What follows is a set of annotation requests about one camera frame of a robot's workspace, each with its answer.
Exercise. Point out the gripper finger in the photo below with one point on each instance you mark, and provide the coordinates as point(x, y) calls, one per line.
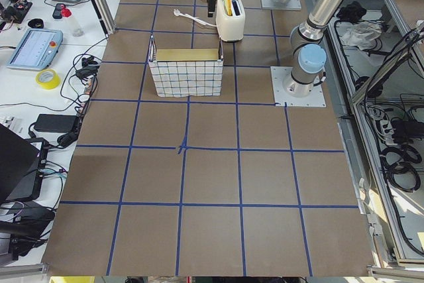
point(210, 8)

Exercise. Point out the white two-slot toaster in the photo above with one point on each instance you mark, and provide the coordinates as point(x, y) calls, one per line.
point(230, 28)

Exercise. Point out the yellow toast slice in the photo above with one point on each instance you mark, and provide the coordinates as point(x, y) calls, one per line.
point(228, 7)

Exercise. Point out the grid-pattern fabric storage basket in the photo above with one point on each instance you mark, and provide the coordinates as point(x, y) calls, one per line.
point(180, 72)

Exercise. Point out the red-capped squeeze bottle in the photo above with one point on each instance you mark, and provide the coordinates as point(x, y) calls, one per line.
point(73, 24)

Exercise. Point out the yellow tape roll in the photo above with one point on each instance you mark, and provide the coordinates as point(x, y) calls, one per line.
point(48, 79)

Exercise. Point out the near blue teach pendant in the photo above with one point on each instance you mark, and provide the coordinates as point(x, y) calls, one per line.
point(36, 50)

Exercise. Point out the black power adapter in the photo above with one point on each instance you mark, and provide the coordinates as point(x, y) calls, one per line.
point(53, 123)

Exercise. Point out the black laptop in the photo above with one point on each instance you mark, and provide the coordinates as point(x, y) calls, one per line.
point(22, 161)

